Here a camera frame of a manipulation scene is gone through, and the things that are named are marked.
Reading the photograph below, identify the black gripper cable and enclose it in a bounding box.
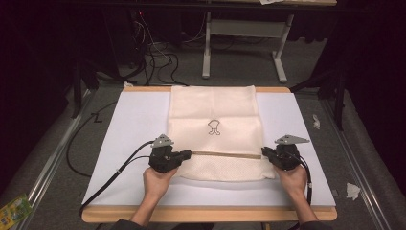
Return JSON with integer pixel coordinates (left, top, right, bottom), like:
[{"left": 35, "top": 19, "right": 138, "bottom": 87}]
[
  {"left": 78, "top": 140, "right": 156, "bottom": 219},
  {"left": 296, "top": 154, "right": 314, "bottom": 206}
]

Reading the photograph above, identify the metal floor rail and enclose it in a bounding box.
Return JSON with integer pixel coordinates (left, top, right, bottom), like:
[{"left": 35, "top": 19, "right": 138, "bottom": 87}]
[
  {"left": 13, "top": 89, "right": 94, "bottom": 230},
  {"left": 320, "top": 98, "right": 386, "bottom": 230}
]

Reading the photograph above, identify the cream mesh laundry bag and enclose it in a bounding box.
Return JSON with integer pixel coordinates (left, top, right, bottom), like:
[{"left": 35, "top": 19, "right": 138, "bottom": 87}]
[{"left": 166, "top": 84, "right": 278, "bottom": 183}]

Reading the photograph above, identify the tangle of floor cables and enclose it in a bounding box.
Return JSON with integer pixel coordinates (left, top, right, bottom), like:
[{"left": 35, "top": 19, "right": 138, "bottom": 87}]
[{"left": 125, "top": 11, "right": 209, "bottom": 87}]

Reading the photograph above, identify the person's right hand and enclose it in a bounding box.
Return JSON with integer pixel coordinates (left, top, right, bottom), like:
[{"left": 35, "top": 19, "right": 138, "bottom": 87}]
[{"left": 274, "top": 164, "right": 308, "bottom": 197}]

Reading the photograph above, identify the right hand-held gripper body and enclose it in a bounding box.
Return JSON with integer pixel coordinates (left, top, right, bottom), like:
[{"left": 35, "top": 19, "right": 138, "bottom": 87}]
[{"left": 273, "top": 134, "right": 310, "bottom": 172}]

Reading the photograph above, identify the black floor cable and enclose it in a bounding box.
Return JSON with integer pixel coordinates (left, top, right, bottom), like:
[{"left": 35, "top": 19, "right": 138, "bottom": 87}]
[{"left": 65, "top": 101, "right": 119, "bottom": 178}]

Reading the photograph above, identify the person's left hand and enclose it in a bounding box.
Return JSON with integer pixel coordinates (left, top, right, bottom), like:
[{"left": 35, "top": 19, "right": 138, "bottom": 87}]
[{"left": 143, "top": 166, "right": 178, "bottom": 201}]

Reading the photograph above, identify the crumpled white paper scrap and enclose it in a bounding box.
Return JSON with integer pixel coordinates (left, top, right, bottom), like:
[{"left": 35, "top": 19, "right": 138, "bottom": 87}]
[{"left": 346, "top": 182, "right": 362, "bottom": 202}]

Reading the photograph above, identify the green snack packet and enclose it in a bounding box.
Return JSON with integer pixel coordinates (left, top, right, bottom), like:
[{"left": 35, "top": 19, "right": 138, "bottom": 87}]
[{"left": 0, "top": 193, "right": 34, "bottom": 230}]

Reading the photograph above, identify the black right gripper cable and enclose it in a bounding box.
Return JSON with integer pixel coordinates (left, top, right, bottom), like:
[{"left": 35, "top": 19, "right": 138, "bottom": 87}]
[{"left": 296, "top": 154, "right": 314, "bottom": 206}]

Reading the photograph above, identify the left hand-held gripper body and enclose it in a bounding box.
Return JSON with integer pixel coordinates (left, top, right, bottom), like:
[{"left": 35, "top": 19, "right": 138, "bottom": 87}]
[{"left": 147, "top": 133, "right": 184, "bottom": 174}]

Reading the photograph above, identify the white metal desk frame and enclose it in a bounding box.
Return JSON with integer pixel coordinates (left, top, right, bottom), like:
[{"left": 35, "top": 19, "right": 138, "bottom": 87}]
[{"left": 201, "top": 11, "right": 295, "bottom": 84}]

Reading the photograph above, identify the black stand leg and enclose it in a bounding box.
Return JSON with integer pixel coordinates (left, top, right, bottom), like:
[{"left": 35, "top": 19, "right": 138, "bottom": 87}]
[
  {"left": 289, "top": 68, "right": 348, "bottom": 132},
  {"left": 70, "top": 58, "right": 101, "bottom": 120}
]

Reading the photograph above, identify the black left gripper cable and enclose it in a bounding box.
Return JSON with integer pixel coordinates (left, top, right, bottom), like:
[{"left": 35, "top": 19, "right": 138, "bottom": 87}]
[{"left": 78, "top": 140, "right": 156, "bottom": 219}]

